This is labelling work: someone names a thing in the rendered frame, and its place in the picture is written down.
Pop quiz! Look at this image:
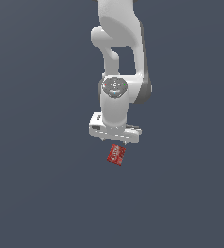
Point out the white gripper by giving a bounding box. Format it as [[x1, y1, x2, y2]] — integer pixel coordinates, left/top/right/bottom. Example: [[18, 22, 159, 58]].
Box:
[[88, 111, 143, 146]]

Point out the red printed box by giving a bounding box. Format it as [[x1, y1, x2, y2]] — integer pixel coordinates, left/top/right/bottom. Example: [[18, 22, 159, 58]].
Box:
[[106, 143, 127, 167]]

